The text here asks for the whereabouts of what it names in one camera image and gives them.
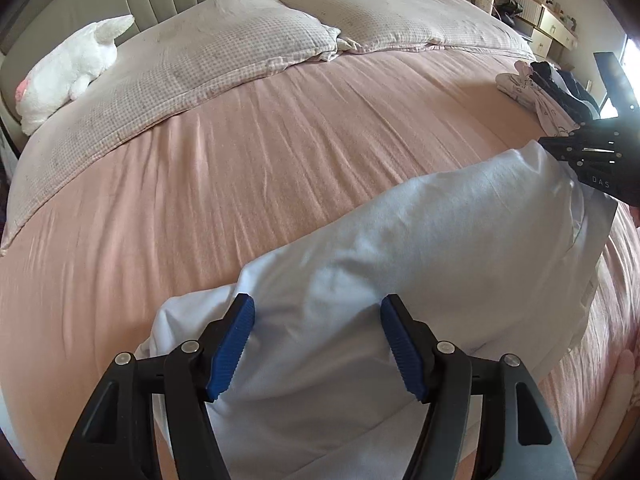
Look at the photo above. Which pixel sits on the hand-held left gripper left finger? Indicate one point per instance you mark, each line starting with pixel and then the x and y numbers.
pixel 232 350

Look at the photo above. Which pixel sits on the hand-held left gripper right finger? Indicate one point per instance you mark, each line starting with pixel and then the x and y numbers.
pixel 402 350

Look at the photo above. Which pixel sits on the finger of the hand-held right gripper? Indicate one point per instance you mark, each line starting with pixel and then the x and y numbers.
pixel 595 161
pixel 590 140

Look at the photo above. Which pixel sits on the white shirt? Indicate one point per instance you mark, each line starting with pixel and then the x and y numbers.
pixel 400 240

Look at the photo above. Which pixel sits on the navy shorts white stripes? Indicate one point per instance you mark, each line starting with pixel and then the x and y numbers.
pixel 570 92

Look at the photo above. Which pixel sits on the beige printed garment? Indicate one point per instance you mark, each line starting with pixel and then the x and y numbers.
pixel 545 110

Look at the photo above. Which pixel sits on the white dressing table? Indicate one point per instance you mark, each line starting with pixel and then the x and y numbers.
pixel 545 25

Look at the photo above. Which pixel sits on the row of cosmetic bottles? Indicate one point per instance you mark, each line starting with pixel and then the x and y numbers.
pixel 557 10

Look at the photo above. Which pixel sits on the black bag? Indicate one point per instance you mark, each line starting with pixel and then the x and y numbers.
pixel 510 14

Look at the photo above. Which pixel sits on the beige checked pillow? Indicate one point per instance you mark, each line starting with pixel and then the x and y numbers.
pixel 400 15
pixel 190 55

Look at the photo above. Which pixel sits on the white rabbit plush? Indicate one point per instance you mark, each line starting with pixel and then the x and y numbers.
pixel 65 70

